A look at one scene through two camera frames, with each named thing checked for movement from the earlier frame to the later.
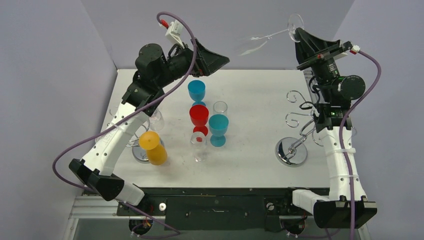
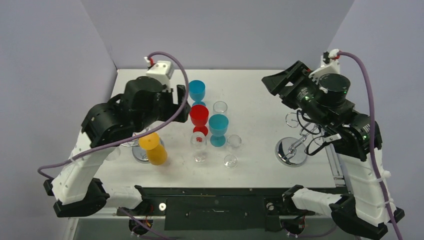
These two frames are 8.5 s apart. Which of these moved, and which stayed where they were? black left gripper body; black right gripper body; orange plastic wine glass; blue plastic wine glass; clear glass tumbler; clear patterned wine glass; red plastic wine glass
Moved: black right gripper body; black left gripper body
Stayed: clear patterned wine glass; red plastic wine glass; orange plastic wine glass; clear glass tumbler; blue plastic wine glass
